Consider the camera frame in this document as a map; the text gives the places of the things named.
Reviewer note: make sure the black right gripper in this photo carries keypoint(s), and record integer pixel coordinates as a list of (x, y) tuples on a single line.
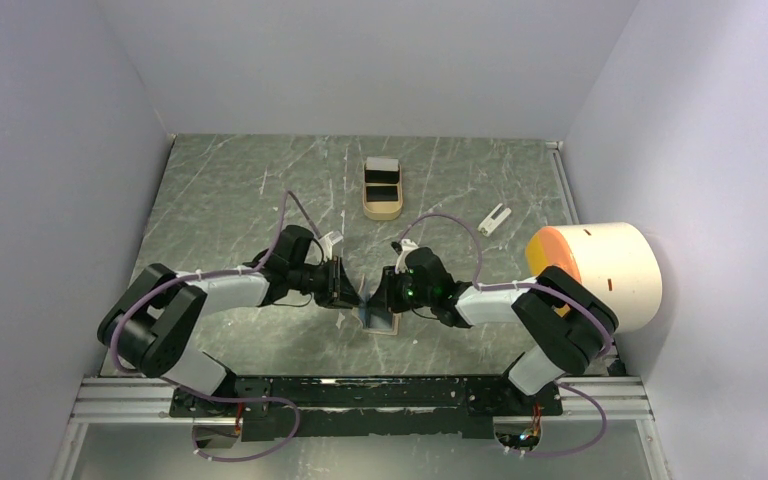
[(383, 298)]

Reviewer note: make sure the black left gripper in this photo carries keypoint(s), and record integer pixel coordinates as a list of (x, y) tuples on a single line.
[(339, 290)]

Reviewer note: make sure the beige leather card holder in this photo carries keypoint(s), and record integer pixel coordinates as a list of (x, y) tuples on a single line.
[(372, 321)]

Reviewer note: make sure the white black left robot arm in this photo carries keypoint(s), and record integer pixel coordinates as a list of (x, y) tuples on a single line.
[(151, 324)]

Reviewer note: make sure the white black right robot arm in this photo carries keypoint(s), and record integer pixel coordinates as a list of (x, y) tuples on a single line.
[(569, 324)]

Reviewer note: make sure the black card lying in tray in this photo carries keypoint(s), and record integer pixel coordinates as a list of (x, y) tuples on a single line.
[(383, 193)]

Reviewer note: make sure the stack of cards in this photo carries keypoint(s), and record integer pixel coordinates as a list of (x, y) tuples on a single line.
[(379, 170)]

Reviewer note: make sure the beige oval plastic tray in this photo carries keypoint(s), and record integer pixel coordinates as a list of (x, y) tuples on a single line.
[(382, 211)]

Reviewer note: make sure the white plastic clip device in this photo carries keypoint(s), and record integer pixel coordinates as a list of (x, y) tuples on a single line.
[(494, 219)]

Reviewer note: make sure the cream cylinder with orange face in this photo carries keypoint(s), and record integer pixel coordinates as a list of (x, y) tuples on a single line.
[(614, 261)]

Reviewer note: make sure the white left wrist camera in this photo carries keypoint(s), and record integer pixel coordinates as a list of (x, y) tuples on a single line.
[(331, 244)]

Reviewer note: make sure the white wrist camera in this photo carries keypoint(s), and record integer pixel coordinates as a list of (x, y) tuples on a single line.
[(331, 244), (403, 248)]

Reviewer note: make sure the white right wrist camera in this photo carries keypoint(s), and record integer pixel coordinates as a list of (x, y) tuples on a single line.
[(403, 248)]

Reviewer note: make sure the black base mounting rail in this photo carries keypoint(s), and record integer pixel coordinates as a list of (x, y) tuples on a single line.
[(269, 408)]

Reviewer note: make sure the aluminium frame rail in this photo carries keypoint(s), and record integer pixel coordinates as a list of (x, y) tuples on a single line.
[(122, 400)]

